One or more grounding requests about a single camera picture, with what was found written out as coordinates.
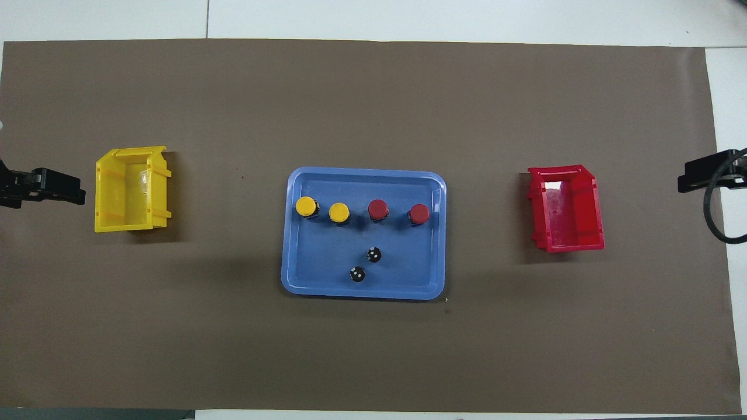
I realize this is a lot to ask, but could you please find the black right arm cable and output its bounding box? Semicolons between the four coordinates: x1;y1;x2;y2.
703;149;747;244

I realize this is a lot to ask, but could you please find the yellow plastic bin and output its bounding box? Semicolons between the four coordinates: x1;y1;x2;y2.
95;146;173;233

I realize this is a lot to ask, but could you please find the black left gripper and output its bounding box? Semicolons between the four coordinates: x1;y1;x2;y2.
0;159;86;209

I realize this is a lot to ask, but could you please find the brown table mat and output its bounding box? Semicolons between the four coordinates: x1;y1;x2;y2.
0;39;742;415

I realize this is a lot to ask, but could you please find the blue plastic tray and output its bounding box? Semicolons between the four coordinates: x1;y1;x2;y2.
281;167;448;301

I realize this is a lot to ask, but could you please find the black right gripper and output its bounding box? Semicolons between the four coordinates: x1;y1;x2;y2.
677;150;747;194

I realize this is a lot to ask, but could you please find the red plastic bin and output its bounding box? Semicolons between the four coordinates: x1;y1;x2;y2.
527;164;606;254

